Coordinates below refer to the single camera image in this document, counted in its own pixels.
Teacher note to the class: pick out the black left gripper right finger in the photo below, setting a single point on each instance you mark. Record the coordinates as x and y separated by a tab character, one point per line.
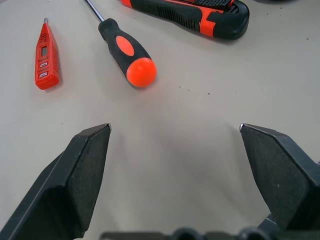
282	175

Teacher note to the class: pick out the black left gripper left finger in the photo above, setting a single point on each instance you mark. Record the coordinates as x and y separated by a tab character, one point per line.
62	185

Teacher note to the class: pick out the orange voltage tester pen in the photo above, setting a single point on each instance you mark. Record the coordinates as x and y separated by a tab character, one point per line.
46	67

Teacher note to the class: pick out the black orange utility knife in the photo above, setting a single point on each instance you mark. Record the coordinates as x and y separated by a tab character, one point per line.
190	15

